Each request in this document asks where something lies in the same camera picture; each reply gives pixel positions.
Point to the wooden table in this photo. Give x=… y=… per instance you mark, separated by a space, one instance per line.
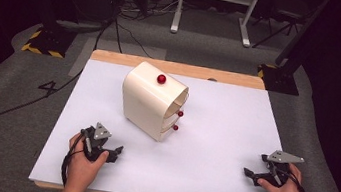
x=195 y=71

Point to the cream mini drawer cabinet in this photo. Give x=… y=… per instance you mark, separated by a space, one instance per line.
x=150 y=105

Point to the black stand base yellow stripes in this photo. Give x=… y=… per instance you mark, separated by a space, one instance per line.
x=280 y=79
x=50 y=42

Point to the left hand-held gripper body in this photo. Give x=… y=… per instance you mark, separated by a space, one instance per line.
x=94 y=147

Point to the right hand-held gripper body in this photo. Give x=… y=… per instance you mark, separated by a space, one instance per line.
x=277 y=173

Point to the cream drawer with red knob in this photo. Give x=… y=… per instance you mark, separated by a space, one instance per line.
x=174 y=128
x=178 y=114

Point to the person's left hand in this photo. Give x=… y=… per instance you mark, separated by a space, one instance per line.
x=82 y=171

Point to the white table cover sheet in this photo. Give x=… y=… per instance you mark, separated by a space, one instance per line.
x=219 y=143

